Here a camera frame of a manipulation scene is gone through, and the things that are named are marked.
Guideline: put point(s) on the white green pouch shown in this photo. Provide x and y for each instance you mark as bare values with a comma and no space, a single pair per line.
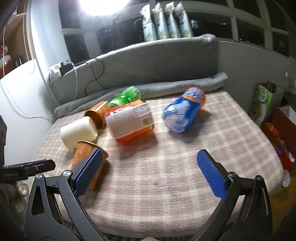
148,27
184,22
171,22
160,21

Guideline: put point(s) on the grey sofa back cushion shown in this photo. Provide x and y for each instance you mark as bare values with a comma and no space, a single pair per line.
150,62

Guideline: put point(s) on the gloved left hand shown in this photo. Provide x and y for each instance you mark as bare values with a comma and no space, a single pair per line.
13,197

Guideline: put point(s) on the blue orange soda bottle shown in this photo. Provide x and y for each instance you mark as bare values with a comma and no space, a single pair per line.
179,114

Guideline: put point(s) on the white power strip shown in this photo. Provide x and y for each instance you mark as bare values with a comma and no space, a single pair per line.
61,68

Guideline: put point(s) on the green tissue pack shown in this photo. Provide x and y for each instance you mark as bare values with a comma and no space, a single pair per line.
261,102

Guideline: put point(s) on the orange snack bag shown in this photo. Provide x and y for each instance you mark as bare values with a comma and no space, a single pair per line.
128,121

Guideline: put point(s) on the grey rolled blanket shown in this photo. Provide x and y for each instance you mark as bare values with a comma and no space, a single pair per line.
148,91

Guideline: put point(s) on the green drink bottle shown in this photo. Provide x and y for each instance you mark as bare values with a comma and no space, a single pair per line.
127,96

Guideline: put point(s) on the orange floral paper cup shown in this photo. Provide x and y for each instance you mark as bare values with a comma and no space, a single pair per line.
83,149

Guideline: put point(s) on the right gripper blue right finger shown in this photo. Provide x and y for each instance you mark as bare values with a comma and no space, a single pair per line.
244,211

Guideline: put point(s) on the red gift box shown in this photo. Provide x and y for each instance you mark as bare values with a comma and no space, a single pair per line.
281,133

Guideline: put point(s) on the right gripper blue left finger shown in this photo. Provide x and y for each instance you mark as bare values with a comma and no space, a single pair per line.
54,210

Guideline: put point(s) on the cream plastic cup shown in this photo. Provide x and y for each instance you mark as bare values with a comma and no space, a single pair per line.
82,129

